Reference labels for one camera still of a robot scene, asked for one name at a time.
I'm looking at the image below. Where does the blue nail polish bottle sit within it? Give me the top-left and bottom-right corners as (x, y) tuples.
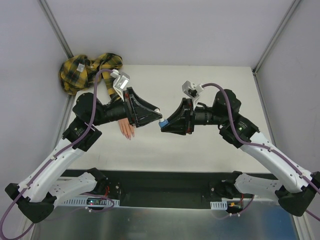
(158, 119), (169, 129)

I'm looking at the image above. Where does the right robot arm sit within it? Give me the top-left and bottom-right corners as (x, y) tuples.
(159, 89), (320, 217)

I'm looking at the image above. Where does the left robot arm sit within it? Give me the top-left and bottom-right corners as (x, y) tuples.
(5, 87), (163, 224)

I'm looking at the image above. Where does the mannequin hand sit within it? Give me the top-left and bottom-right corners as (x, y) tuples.
(118, 118), (135, 140)

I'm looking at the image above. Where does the yellow plaid shirt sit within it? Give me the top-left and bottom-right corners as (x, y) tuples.
(58, 53), (123, 96)

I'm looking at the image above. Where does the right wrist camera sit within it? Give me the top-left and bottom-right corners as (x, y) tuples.
(182, 80), (204, 109)

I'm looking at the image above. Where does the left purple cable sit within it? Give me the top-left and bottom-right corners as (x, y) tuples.
(0, 68), (115, 240)

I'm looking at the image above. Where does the purple cable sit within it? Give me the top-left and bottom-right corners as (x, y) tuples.
(0, 68), (115, 240)
(201, 83), (320, 222)

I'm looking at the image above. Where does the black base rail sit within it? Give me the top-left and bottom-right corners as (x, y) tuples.
(61, 169), (280, 208)

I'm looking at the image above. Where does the right white cable duct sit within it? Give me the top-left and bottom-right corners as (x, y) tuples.
(209, 200), (244, 211)

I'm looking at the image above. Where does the white cable duct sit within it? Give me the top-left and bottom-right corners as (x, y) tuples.
(209, 200), (244, 211)
(64, 196), (120, 207)

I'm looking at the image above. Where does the left white cable duct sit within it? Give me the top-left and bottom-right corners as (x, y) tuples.
(64, 196), (120, 207)

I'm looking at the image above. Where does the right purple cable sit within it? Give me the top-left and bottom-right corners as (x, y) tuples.
(201, 83), (320, 222)

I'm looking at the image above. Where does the right aluminium frame post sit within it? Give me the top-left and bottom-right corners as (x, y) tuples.
(252, 0), (304, 76)

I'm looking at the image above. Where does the aluminium frame post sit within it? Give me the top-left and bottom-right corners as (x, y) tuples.
(37, 0), (74, 58)
(252, 0), (304, 76)

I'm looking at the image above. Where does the left aluminium frame post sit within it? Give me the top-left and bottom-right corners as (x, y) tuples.
(37, 0), (74, 58)

